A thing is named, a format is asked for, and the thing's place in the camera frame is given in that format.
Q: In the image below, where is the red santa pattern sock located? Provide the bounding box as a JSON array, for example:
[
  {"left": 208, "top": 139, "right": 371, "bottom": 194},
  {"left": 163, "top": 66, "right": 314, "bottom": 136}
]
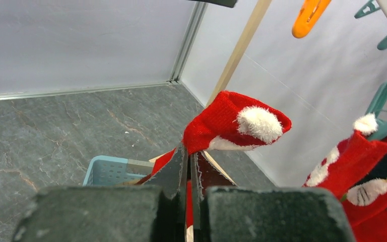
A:
[{"left": 137, "top": 91, "right": 293, "bottom": 231}]

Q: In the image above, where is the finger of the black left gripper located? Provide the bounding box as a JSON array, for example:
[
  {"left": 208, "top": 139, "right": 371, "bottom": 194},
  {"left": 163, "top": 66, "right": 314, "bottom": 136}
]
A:
[{"left": 190, "top": 0, "right": 238, "bottom": 8}]

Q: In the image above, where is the wooden hanger stand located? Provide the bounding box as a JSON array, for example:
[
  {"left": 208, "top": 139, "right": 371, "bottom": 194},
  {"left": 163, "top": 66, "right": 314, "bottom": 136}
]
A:
[{"left": 148, "top": 0, "right": 273, "bottom": 185}]

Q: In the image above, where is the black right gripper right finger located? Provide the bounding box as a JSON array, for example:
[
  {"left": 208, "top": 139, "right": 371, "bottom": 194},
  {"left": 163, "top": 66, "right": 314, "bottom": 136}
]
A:
[{"left": 190, "top": 153, "right": 355, "bottom": 241}]

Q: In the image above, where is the light blue laundry basket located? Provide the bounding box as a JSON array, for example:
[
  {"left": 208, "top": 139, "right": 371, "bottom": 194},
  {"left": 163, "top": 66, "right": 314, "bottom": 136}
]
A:
[{"left": 83, "top": 155, "right": 154, "bottom": 186}]

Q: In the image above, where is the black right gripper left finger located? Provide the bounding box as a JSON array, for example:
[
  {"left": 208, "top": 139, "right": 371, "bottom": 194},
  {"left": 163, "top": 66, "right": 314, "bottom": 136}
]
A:
[{"left": 12, "top": 144, "right": 187, "bottom": 241}]

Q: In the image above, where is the red sock in basket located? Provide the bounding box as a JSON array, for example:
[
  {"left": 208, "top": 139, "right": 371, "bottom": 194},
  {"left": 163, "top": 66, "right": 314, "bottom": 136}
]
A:
[{"left": 303, "top": 113, "right": 387, "bottom": 198}]

